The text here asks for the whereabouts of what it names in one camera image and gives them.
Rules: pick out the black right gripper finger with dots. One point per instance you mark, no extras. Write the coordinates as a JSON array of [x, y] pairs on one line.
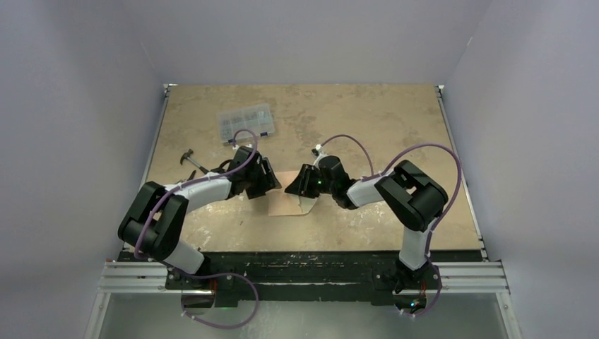
[[296, 178], [301, 191]]

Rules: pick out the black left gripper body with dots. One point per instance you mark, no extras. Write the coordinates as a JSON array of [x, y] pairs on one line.
[[254, 176]]

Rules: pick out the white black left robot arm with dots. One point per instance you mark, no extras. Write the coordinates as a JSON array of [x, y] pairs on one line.
[[154, 221]]

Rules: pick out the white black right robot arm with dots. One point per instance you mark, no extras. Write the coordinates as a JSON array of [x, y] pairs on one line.
[[414, 198]]

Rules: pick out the aluminium frame rail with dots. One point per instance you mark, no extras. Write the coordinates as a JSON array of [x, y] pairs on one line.
[[155, 278]]

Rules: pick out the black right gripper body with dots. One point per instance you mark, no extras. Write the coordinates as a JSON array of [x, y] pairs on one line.
[[325, 187]]

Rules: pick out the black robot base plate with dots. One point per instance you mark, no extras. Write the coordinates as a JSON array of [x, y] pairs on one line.
[[340, 262]]

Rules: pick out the clear plastic organizer box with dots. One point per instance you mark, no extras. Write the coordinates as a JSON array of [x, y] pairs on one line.
[[256, 118]]

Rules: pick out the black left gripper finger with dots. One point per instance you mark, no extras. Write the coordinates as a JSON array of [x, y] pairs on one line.
[[270, 181], [260, 189]]

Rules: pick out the black pliers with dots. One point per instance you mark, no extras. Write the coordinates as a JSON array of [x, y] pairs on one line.
[[188, 178]]

